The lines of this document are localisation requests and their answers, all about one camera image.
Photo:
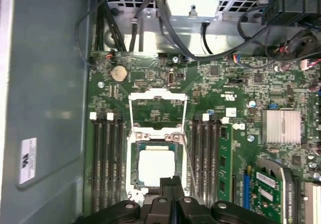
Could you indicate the black plastic bracket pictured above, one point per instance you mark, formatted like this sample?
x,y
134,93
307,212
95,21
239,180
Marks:
x,y
291,3

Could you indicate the silver chipset heatsink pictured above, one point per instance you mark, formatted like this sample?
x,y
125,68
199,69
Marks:
x,y
281,126

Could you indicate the silver CPU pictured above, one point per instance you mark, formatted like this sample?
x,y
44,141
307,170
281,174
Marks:
x,y
156,163

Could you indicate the coin cell battery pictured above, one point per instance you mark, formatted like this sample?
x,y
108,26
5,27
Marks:
x,y
119,73

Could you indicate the green motherboard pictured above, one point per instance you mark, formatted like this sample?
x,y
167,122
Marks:
x,y
220,88

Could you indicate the black graphics card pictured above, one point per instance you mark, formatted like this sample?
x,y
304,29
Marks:
x,y
268,196

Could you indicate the black round speaker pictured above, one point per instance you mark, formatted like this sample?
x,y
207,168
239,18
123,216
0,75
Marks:
x,y
302,43

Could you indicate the metal socket cover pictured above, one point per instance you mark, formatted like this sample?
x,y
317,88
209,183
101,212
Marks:
x,y
158,94

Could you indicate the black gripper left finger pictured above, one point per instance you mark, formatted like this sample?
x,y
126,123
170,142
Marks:
x,y
158,209

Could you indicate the white case label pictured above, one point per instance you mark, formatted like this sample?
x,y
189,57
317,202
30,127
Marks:
x,y
27,161

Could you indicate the CPU socket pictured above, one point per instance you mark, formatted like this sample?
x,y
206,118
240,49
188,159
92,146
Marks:
x,y
132,163

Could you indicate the black PC case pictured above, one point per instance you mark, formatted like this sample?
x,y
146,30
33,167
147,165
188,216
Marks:
x,y
50,83

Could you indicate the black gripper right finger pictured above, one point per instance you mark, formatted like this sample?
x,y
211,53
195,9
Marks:
x,y
190,211

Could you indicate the green RAM stick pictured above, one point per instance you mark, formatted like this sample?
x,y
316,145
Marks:
x,y
225,158

